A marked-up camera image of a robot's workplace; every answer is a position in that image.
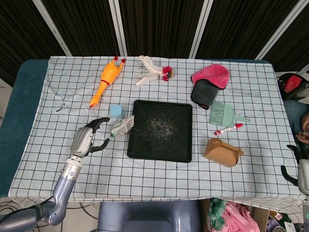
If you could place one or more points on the blue grey robot torso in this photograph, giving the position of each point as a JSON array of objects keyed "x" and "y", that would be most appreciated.
[{"x": 144, "y": 217}]

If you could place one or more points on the green fabric bundle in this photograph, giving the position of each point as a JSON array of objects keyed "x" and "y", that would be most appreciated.
[{"x": 216, "y": 215}]

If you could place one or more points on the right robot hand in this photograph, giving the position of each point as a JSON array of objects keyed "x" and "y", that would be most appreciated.
[{"x": 304, "y": 174}]

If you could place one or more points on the clear plastic ruler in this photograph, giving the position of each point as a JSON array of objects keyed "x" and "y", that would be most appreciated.
[{"x": 243, "y": 92}]

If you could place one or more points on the black square tray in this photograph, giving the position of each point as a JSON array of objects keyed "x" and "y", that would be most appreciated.
[{"x": 164, "y": 140}]

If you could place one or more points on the white feather toy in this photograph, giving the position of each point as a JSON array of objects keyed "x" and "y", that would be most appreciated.
[{"x": 150, "y": 72}]

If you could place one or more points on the green and white plastic bag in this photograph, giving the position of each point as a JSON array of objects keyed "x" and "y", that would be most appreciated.
[{"x": 122, "y": 126}]

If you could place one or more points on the brown cardboard box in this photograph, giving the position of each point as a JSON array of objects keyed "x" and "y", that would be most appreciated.
[{"x": 222, "y": 152}]

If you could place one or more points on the pink fabric pile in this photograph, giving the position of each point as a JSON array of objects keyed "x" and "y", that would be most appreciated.
[{"x": 241, "y": 220}]

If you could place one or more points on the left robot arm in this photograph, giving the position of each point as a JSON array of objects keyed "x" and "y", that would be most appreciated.
[{"x": 64, "y": 183}]

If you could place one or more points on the red marker pen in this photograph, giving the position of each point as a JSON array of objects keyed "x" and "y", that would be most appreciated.
[{"x": 228, "y": 129}]

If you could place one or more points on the pink and grey cloth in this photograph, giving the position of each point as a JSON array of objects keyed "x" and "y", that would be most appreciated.
[{"x": 214, "y": 75}]

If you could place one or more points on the black bag with red box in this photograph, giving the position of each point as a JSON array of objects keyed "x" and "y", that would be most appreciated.
[{"x": 293, "y": 83}]

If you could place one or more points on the white checkered tablecloth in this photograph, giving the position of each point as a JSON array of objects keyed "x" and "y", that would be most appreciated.
[{"x": 144, "y": 178}]

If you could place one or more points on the dark folding partition screen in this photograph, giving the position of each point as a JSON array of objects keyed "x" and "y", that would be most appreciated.
[{"x": 157, "y": 24}]

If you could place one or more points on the person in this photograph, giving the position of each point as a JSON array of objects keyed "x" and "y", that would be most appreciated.
[{"x": 304, "y": 125}]

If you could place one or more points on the yellow rubber chicken toy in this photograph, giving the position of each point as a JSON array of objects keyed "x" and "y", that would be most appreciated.
[{"x": 109, "y": 73}]

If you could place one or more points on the green plastic comb scoop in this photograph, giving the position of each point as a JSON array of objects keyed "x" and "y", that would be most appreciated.
[{"x": 219, "y": 114}]

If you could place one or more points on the blue foam cube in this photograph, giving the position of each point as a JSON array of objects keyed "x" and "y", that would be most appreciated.
[{"x": 116, "y": 111}]

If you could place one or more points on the open cardboard carton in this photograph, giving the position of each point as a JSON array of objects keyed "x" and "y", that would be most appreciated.
[{"x": 262, "y": 215}]

